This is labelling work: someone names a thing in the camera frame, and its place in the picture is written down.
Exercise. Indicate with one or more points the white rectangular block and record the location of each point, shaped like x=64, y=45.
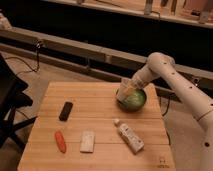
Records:
x=87, y=142

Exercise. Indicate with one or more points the orange carrot toy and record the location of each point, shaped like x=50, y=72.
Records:
x=60, y=141

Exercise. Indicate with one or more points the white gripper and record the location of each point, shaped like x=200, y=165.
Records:
x=139, y=80

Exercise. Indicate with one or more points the black rectangular block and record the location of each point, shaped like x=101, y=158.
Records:
x=64, y=114

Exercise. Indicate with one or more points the black office chair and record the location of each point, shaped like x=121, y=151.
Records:
x=12, y=97

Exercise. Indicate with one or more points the white tube with cap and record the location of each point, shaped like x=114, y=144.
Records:
x=134, y=142

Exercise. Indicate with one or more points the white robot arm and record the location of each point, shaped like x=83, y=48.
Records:
x=200, y=104

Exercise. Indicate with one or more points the green ceramic bowl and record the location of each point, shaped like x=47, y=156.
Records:
x=134, y=102

